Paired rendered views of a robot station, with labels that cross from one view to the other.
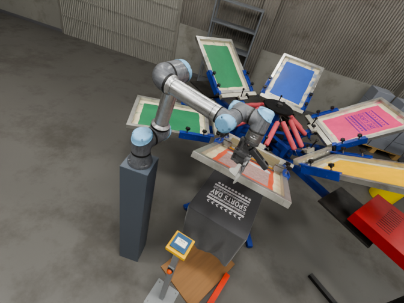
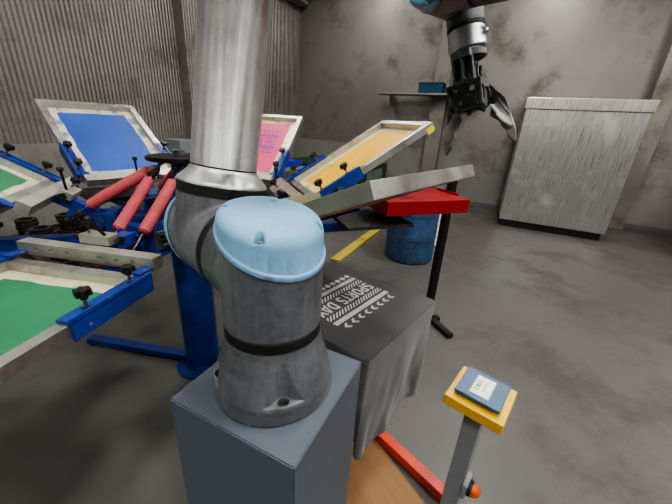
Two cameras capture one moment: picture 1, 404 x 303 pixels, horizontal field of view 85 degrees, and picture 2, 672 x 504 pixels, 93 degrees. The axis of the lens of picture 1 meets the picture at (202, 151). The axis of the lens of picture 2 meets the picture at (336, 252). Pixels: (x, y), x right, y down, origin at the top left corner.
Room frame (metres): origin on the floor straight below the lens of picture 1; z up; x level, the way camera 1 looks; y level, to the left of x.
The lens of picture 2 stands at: (0.78, 0.64, 1.52)
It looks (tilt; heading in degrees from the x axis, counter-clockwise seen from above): 22 degrees down; 292
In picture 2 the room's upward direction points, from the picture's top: 4 degrees clockwise
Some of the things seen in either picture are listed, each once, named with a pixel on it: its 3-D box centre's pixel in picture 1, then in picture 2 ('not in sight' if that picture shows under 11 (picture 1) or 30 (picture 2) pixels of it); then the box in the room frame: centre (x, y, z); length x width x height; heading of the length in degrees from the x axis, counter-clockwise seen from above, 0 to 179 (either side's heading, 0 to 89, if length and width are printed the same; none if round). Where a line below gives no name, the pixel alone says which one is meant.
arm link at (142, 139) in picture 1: (142, 140); (269, 262); (0.98, 0.35, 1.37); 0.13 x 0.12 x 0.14; 157
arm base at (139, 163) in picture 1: (140, 156); (273, 347); (0.98, 0.35, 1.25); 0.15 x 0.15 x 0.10
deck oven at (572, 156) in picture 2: not in sight; (560, 167); (-0.54, -6.16, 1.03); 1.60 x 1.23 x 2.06; 177
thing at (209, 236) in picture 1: (208, 237); (394, 378); (0.90, -0.24, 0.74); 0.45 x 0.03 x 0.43; 74
